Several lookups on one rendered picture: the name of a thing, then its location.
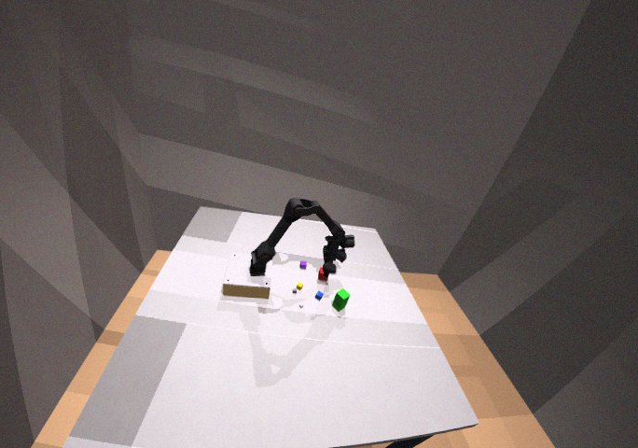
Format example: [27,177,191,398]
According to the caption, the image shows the green block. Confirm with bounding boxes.
[334,288,351,305]
[332,300,347,311]

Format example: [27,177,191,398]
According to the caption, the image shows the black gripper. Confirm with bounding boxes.
[323,245,338,277]

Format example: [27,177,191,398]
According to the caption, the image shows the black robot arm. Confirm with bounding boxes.
[250,198,355,276]

